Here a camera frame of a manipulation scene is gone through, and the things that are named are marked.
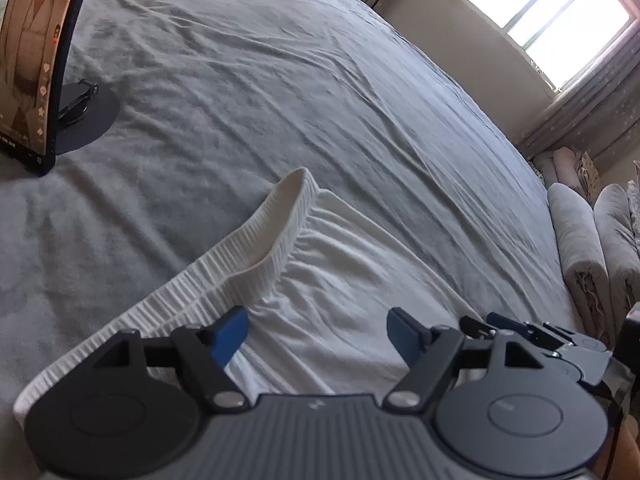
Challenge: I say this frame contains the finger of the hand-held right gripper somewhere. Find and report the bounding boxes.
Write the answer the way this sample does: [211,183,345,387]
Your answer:
[487,311,611,359]
[459,313,504,341]

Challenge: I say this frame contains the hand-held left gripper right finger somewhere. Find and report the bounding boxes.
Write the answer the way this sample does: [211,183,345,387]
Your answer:
[383,307,544,411]

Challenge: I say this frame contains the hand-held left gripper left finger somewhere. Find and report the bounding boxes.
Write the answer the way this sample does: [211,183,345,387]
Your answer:
[92,306,250,414]

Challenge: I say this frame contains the white pants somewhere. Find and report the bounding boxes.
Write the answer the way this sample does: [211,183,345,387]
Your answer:
[12,167,501,426]

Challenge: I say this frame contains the person's right forearm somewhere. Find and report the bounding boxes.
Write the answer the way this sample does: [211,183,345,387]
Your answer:
[607,420,640,480]

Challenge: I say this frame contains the pink cloth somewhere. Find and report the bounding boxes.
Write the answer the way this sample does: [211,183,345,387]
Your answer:
[532,146,586,196]

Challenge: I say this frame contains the patterned cloth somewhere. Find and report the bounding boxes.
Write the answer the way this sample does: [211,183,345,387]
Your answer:
[577,152,603,201]

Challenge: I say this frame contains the grey bed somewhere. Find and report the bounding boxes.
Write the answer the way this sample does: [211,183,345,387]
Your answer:
[0,0,621,480]

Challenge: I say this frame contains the black tablet stand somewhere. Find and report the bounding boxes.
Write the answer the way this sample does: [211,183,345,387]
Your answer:
[52,80,121,156]

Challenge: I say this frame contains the window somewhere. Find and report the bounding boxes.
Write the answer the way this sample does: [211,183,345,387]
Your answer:
[442,0,640,93]

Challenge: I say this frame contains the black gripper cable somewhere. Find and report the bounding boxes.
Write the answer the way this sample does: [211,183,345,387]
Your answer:
[597,377,626,480]

